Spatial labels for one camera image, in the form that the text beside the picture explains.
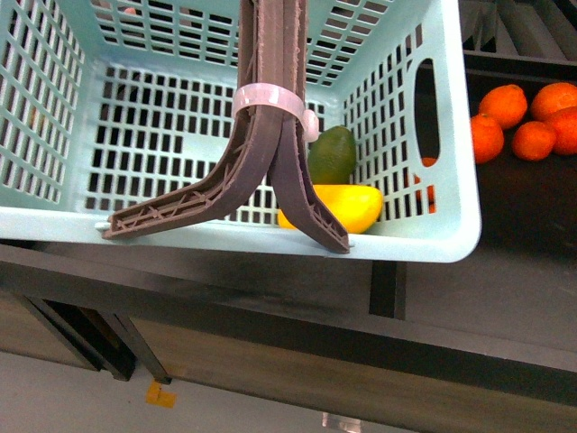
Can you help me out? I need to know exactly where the orange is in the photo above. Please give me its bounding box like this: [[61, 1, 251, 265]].
[[545, 106, 577, 156], [471, 114, 505, 164], [479, 84, 528, 130], [530, 82, 577, 121], [415, 157, 436, 214], [511, 121, 556, 162]]

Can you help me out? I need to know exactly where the green avocado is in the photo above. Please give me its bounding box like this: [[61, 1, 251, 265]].
[[307, 125, 357, 185]]

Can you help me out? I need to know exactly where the yellow floor tape marker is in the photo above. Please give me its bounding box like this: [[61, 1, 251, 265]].
[[145, 381, 177, 409]]

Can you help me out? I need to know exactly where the light blue plastic basket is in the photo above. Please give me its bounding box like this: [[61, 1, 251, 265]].
[[1, 1, 481, 263]]

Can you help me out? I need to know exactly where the yellow mango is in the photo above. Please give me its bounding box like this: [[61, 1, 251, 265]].
[[278, 184, 384, 234]]

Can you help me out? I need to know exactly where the black wooden display stand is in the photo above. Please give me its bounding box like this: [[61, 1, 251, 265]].
[[1, 1, 576, 432]]

